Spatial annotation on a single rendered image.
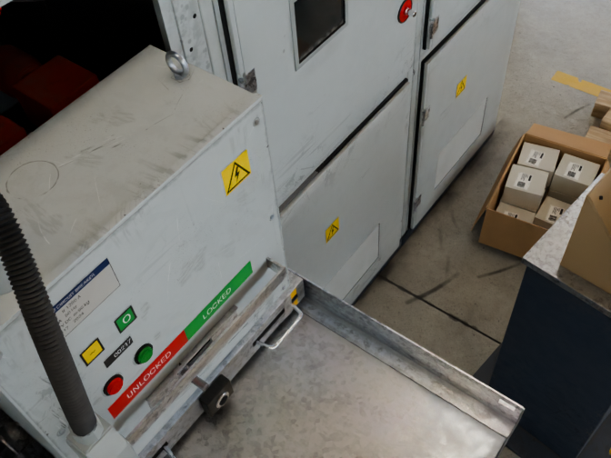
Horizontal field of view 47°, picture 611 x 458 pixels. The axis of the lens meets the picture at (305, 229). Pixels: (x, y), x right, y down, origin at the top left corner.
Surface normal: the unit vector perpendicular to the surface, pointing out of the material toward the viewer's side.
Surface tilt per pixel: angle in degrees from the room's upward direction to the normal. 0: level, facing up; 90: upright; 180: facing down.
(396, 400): 0
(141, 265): 90
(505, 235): 77
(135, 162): 0
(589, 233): 90
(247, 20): 90
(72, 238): 0
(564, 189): 90
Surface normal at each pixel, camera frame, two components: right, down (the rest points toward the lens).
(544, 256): -0.07, -0.62
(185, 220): 0.79, 0.44
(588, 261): -0.68, 0.61
